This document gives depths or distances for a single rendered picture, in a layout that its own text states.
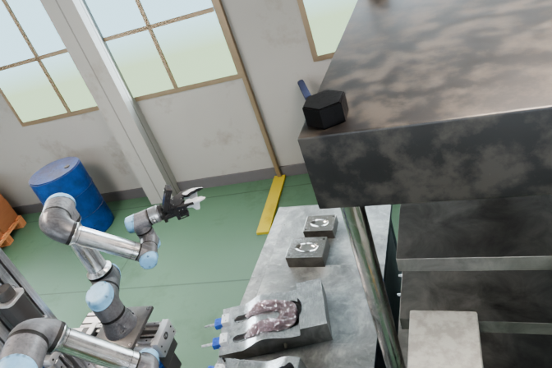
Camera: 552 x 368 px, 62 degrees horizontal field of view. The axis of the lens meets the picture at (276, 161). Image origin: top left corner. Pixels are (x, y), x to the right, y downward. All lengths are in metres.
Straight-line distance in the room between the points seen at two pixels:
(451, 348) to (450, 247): 0.27
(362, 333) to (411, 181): 1.20
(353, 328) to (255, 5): 2.77
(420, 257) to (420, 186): 0.33
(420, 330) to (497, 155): 0.49
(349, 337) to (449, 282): 0.68
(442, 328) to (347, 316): 0.98
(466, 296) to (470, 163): 0.64
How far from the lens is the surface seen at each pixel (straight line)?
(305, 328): 2.05
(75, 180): 4.96
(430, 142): 0.95
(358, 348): 2.07
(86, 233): 1.98
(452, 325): 1.25
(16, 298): 1.94
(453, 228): 1.37
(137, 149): 4.86
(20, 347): 1.55
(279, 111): 4.34
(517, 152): 0.98
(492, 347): 1.74
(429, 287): 1.56
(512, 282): 1.58
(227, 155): 4.74
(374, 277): 1.29
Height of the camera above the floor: 2.46
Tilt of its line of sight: 29 degrees down
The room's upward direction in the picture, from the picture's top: 20 degrees counter-clockwise
